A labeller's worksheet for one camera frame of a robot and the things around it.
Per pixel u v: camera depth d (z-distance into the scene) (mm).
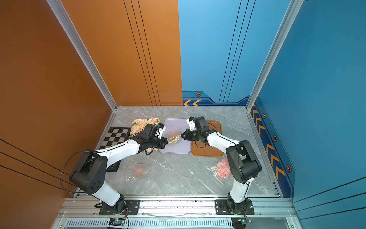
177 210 750
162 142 803
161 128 826
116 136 990
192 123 849
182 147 956
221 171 828
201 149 774
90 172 453
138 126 1085
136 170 852
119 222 715
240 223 706
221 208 725
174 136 960
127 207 725
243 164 477
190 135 809
